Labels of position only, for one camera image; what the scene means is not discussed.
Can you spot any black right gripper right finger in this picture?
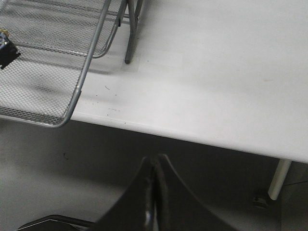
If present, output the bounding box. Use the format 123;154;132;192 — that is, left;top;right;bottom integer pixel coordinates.
154;154;236;231

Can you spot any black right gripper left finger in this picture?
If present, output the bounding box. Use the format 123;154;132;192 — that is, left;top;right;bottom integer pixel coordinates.
89;157;155;231

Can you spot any silver mesh tray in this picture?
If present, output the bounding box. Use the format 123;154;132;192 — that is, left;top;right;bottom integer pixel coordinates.
93;0;127;59
0;0;111;128

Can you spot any red emergency push button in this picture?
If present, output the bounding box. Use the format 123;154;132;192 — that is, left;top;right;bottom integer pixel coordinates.
0;29;21;70

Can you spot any white table leg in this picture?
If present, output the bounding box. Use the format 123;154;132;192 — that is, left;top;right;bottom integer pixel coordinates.
268;159;292;201

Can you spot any silver mesh bottom tray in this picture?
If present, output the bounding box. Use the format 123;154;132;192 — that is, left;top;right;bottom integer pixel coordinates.
93;0;127;59

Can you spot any silver metal rack frame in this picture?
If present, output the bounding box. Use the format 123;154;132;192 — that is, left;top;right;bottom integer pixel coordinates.
119;0;143;64

